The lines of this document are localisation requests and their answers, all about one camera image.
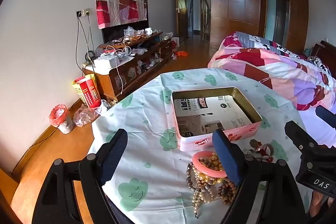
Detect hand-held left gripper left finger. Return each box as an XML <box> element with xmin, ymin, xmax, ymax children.
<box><xmin>31</xmin><ymin>128</ymin><xmax>129</xmax><ymax>224</ymax></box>

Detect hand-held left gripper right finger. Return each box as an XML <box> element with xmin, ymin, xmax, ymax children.
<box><xmin>212</xmin><ymin>129</ymin><xmax>307</xmax><ymax>224</ymax></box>

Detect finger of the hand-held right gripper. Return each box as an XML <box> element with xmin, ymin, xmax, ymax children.
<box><xmin>285</xmin><ymin>121</ymin><xmax>322</xmax><ymax>161</ymax></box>
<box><xmin>315</xmin><ymin>105</ymin><xmax>336</xmax><ymax>148</ymax></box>

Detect pink bangle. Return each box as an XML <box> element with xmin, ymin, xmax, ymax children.
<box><xmin>192</xmin><ymin>151</ymin><xmax>227</xmax><ymax>178</ymax></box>

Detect silver bangle with red string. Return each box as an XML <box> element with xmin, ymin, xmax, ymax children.
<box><xmin>245</xmin><ymin>139</ymin><xmax>275</xmax><ymax>163</ymax></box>

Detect pink metal tin box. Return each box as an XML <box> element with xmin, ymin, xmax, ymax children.
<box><xmin>171</xmin><ymin>87</ymin><xmax>263</xmax><ymax>152</ymax></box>

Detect speckled brown bead necklace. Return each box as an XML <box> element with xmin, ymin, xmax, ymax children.
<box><xmin>187</xmin><ymin>163</ymin><xmax>214</xmax><ymax>203</ymax></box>

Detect wooden bead bracelet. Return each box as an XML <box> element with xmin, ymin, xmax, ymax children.
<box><xmin>217</xmin><ymin>178</ymin><xmax>238</xmax><ymax>205</ymax></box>

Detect cream pearl necklace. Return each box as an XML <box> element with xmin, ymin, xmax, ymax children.
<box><xmin>192</xmin><ymin>187</ymin><xmax>210</xmax><ymax>219</ymax></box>

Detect person's right hand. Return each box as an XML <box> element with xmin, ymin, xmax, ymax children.
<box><xmin>310</xmin><ymin>191</ymin><xmax>336</xmax><ymax>218</ymax></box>

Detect clear plastic bag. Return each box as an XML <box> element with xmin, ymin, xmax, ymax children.
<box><xmin>73</xmin><ymin>103</ymin><xmax>101</xmax><ymax>127</ymax></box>

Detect black and white pillow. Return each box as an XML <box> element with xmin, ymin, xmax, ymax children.
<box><xmin>307</xmin><ymin>55</ymin><xmax>328</xmax><ymax>69</ymax></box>

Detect trash bin with red bag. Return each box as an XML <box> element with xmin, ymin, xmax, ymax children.
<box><xmin>49</xmin><ymin>105</ymin><xmax>74</xmax><ymax>134</ymax></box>

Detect red and yellow bag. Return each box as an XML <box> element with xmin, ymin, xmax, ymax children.
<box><xmin>72</xmin><ymin>74</ymin><xmax>102</xmax><ymax>108</ymax></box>

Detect brown wooden headboard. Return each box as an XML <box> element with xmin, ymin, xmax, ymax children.
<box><xmin>311</xmin><ymin>40</ymin><xmax>336</xmax><ymax>77</ymax></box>

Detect wooden television cabinet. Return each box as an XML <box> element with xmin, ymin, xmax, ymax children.
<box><xmin>83</xmin><ymin>31</ymin><xmax>174</xmax><ymax>102</ymax></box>

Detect pink patchwork quilt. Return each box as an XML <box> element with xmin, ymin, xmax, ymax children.
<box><xmin>207</xmin><ymin>31</ymin><xmax>336</xmax><ymax>111</ymax></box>

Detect white box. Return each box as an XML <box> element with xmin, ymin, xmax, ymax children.
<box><xmin>94</xmin><ymin>56</ymin><xmax>121</xmax><ymax>69</ymax></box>

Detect black television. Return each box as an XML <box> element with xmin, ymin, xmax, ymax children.
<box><xmin>102</xmin><ymin>21</ymin><xmax>149</xmax><ymax>43</ymax></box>

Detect brown wooden wardrobe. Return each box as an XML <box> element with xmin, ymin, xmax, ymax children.
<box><xmin>171</xmin><ymin>0</ymin><xmax>309</xmax><ymax>56</ymax></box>

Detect red and pink cover cloth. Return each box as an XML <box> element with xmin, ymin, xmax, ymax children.
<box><xmin>95</xmin><ymin>0</ymin><xmax>148</xmax><ymax>29</ymax></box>

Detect wooden door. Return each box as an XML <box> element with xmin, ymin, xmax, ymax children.
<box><xmin>175</xmin><ymin>0</ymin><xmax>189</xmax><ymax>43</ymax></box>

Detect white charger cables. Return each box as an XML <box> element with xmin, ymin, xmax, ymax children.
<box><xmin>105</xmin><ymin>46</ymin><xmax>133</xmax><ymax>58</ymax></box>

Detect black cables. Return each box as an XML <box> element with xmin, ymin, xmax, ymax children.
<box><xmin>76</xmin><ymin>15</ymin><xmax>95</xmax><ymax>72</ymax></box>

